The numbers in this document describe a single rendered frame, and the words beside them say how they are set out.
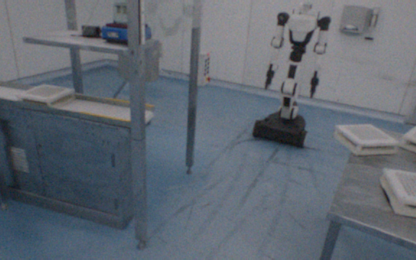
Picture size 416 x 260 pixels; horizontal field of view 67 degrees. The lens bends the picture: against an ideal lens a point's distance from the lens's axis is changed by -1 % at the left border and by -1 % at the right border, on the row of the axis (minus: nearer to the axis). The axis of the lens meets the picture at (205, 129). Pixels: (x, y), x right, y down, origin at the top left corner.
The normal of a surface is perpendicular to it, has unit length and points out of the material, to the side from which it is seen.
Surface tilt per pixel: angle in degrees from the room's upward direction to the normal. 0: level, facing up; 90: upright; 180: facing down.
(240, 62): 90
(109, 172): 90
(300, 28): 90
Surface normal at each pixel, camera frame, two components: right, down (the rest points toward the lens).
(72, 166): -0.27, 0.38
